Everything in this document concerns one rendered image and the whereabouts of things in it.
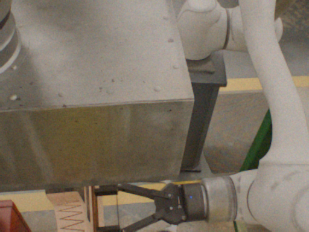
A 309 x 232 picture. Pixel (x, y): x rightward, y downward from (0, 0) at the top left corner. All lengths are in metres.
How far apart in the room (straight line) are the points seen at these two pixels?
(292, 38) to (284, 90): 2.33
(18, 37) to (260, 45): 0.50
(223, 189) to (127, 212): 1.23
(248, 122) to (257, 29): 1.55
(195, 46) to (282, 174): 0.90
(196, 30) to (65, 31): 1.03
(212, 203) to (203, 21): 0.80
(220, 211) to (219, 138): 1.48
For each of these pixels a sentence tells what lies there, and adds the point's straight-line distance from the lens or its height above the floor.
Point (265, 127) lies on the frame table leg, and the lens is 1.29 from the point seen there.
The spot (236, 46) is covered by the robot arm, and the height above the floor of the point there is 0.84.
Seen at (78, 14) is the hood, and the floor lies 1.53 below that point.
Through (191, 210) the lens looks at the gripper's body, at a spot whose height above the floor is 1.11.
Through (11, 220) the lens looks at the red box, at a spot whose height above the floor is 0.61.
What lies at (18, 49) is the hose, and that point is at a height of 1.53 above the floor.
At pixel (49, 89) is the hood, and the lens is 0.33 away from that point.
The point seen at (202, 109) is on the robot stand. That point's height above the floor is 0.52.
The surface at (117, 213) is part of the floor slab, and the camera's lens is 1.92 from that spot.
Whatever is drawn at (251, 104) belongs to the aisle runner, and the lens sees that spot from 2.40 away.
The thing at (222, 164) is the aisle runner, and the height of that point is 0.00.
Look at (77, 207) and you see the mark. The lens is 0.58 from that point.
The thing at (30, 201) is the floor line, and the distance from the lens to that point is 2.01.
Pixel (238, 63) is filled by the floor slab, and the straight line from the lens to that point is 2.64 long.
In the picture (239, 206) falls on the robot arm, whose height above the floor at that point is 1.12.
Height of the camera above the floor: 1.77
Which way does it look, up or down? 55 degrees down
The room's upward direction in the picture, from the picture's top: 6 degrees clockwise
